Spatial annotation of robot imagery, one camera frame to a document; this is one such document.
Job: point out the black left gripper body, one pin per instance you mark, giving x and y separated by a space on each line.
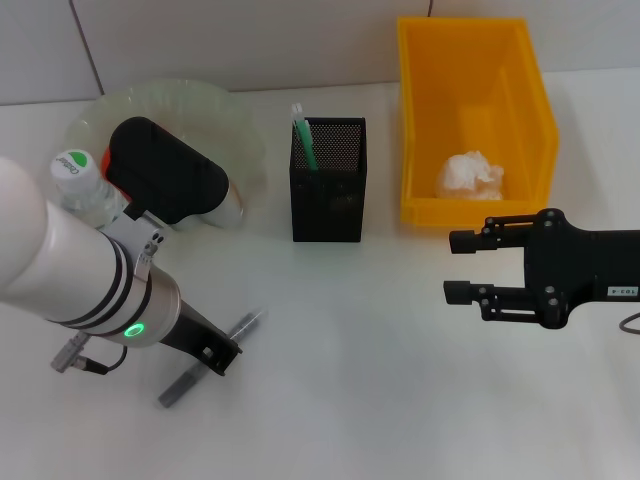
187 332

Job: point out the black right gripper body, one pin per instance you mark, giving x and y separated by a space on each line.
585 265

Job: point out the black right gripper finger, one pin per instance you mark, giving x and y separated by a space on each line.
457 292
464 241

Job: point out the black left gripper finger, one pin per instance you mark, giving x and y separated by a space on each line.
222 352

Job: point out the silver grey pen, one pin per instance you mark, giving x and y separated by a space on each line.
177 392

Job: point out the white paper ball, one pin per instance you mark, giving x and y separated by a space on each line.
467 177

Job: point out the green toothbrush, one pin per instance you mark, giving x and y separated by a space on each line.
306 140

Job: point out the orange fruit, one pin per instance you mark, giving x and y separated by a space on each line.
106 161

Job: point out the clear green-label water bottle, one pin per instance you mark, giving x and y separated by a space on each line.
72 167

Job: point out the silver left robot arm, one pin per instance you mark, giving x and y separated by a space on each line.
75 270

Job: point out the black mesh pen holder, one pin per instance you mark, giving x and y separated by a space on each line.
327 220

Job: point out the pale green glass fruit plate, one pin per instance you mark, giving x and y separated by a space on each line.
215 125

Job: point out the yellow plastic bin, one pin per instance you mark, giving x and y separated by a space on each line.
450 100

